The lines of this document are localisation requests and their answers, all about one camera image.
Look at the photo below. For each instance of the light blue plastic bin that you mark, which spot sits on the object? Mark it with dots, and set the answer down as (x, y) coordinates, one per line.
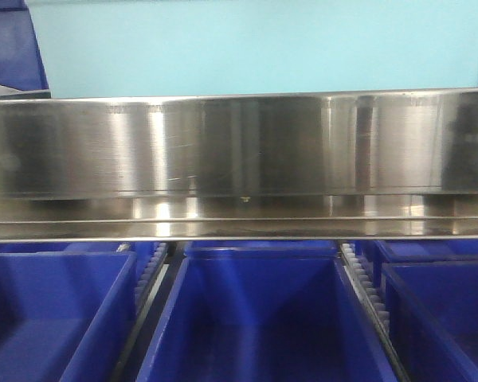
(188, 48)

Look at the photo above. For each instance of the lower centre blue bin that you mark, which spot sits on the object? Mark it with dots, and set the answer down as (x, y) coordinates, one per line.
(264, 319)

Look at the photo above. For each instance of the lower white roller track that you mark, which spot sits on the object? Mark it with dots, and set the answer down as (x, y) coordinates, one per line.
(367, 293)

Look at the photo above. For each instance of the lower left blue bin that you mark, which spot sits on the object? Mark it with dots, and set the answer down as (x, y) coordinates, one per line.
(64, 317)

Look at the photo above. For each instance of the lower right blue bin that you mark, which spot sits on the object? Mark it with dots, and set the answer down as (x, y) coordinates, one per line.
(434, 318)

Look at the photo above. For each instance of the steel shelf front rail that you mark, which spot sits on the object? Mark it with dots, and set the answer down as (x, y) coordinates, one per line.
(332, 165)

